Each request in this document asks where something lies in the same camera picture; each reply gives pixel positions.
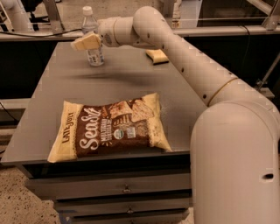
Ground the metal drawer knob top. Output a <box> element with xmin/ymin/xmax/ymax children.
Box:
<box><xmin>122</xmin><ymin>185</ymin><xmax>131</xmax><ymax>194</ymax></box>

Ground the grey metal rail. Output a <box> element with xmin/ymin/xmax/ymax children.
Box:
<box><xmin>0</xmin><ymin>25</ymin><xmax>280</xmax><ymax>42</ymax></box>

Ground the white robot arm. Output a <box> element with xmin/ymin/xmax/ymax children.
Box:
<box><xmin>72</xmin><ymin>6</ymin><xmax>280</xmax><ymax>224</ymax></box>

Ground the metal drawer knob middle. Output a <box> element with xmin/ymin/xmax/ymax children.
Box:
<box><xmin>127</xmin><ymin>207</ymin><xmax>134</xmax><ymax>214</ymax></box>

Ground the brown chips bag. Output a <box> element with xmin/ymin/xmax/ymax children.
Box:
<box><xmin>47</xmin><ymin>93</ymin><xmax>171</xmax><ymax>163</ymax></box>

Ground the black cable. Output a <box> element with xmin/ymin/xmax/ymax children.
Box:
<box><xmin>0</xmin><ymin>28</ymin><xmax>83</xmax><ymax>39</ymax></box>

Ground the metal drawer knob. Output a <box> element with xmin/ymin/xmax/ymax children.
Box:
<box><xmin>127</xmin><ymin>207</ymin><xmax>134</xmax><ymax>214</ymax></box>
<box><xmin>122</xmin><ymin>185</ymin><xmax>131</xmax><ymax>194</ymax></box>

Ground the grey drawer cabinet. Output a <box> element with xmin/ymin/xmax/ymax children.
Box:
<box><xmin>2</xmin><ymin>42</ymin><xmax>206</xmax><ymax>224</ymax></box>

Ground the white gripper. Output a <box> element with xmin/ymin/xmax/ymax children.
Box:
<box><xmin>71</xmin><ymin>17</ymin><xmax>137</xmax><ymax>51</ymax></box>

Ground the clear plastic water bottle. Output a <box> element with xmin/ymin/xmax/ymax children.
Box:
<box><xmin>81</xmin><ymin>6</ymin><xmax>104</xmax><ymax>67</ymax></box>

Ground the white pipe top left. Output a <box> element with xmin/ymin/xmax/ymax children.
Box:
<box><xmin>0</xmin><ymin>0</ymin><xmax>33</xmax><ymax>32</ymax></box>

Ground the yellow sponge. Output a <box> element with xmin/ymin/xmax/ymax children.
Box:
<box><xmin>145</xmin><ymin>49</ymin><xmax>169</xmax><ymax>65</ymax></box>

